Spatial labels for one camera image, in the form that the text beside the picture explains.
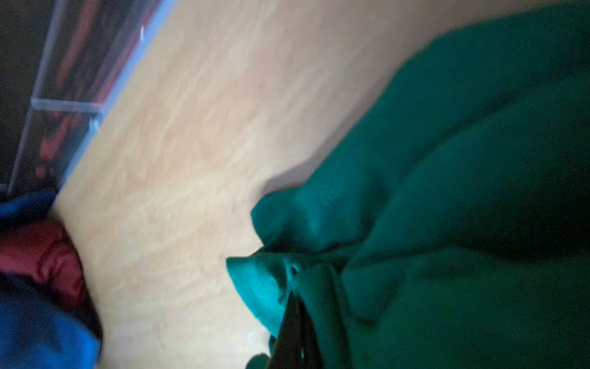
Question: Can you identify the blue cloth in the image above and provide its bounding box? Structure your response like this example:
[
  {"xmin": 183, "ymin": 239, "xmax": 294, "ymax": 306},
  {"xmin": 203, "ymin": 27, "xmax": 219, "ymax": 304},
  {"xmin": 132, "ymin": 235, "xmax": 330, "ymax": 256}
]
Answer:
[{"xmin": 1, "ymin": 189, "xmax": 103, "ymax": 368}]

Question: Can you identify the green cloth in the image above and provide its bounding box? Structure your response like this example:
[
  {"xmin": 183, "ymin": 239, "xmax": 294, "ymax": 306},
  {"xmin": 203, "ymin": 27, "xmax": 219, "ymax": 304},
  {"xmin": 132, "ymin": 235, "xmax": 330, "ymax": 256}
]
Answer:
[{"xmin": 227, "ymin": 1, "xmax": 589, "ymax": 368}]

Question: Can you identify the red cloth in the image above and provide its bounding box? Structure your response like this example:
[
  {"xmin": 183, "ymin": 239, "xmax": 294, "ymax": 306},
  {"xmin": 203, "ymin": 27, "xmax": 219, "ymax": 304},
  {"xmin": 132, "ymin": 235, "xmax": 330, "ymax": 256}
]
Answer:
[{"xmin": 1, "ymin": 220, "xmax": 88, "ymax": 311}]

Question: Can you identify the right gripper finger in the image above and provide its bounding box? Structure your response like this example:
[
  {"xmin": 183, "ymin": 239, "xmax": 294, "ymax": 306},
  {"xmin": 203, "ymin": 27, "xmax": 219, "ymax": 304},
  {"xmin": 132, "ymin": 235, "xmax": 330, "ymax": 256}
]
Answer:
[{"xmin": 267, "ymin": 293, "xmax": 323, "ymax": 369}]

